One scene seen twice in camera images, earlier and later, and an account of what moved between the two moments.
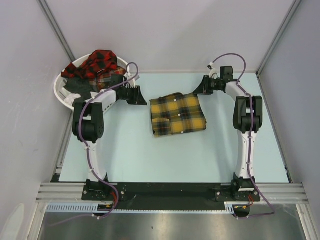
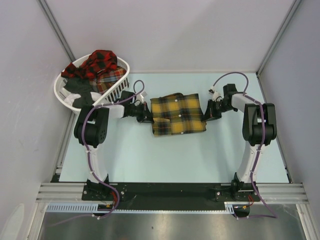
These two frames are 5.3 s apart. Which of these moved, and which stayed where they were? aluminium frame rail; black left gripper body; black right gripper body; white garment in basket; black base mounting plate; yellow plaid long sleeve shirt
Moved: black left gripper body; black right gripper body
Stayed: black base mounting plate; white garment in basket; yellow plaid long sleeve shirt; aluminium frame rail
